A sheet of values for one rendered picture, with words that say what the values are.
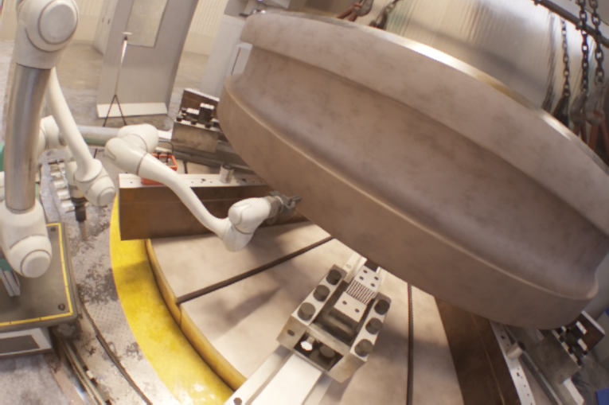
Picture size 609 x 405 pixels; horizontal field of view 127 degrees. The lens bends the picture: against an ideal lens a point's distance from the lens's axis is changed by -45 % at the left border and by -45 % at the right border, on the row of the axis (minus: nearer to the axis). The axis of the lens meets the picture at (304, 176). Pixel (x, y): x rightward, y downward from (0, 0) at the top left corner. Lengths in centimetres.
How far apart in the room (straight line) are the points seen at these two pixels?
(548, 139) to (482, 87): 34
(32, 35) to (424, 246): 138
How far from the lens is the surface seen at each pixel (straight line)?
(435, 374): 187
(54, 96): 93
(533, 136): 115
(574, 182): 132
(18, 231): 86
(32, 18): 67
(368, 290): 114
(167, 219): 169
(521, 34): 467
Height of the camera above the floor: 152
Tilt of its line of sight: 23 degrees down
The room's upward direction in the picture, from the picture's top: 22 degrees clockwise
